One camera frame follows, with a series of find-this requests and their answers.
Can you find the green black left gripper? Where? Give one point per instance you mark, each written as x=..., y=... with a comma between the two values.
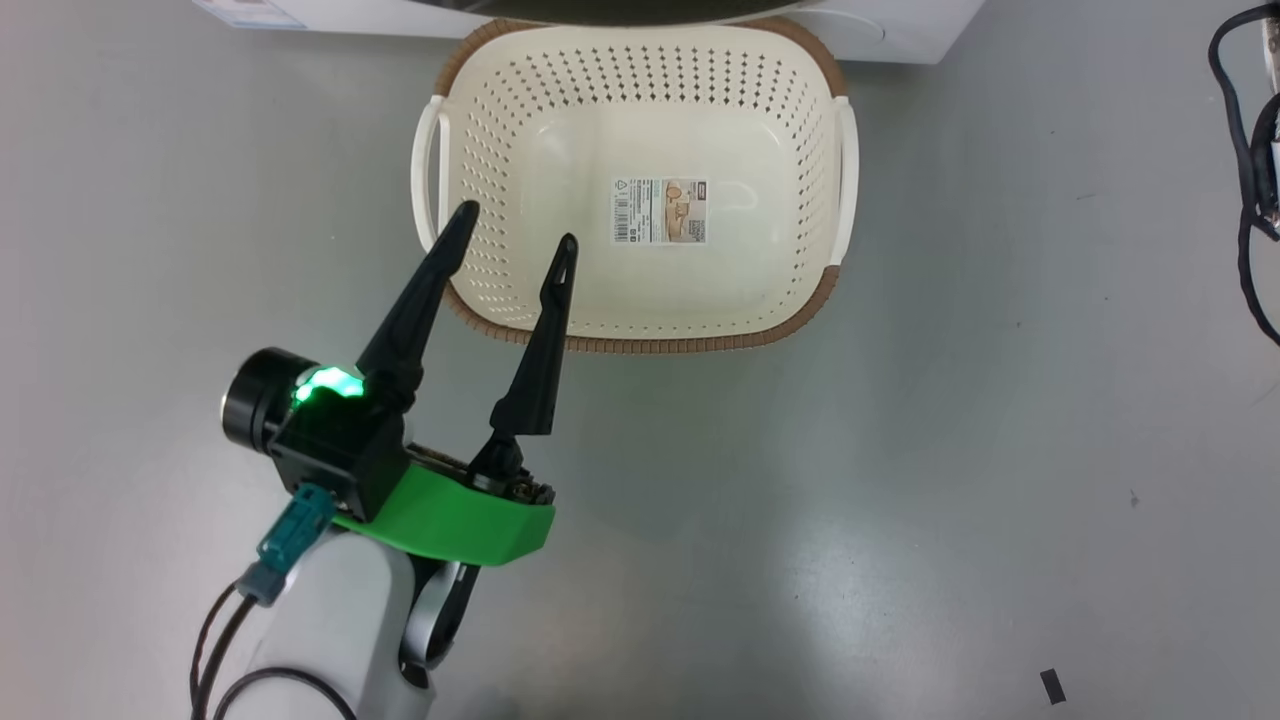
x=450, y=515

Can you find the black floor tape piece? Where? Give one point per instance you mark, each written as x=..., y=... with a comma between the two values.
x=1052, y=686

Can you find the paper label inside basket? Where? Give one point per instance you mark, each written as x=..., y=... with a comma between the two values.
x=660, y=212

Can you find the white washing machine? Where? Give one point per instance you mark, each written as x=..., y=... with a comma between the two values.
x=900, y=30

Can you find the cream perforated laundry basket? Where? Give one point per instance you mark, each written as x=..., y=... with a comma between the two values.
x=560, y=180

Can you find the teal left camera connector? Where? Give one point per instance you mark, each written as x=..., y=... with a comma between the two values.
x=290, y=540

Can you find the blue energy label sticker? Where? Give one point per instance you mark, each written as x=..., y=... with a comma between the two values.
x=250, y=12

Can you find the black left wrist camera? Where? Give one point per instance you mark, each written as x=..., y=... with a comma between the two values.
x=330, y=440

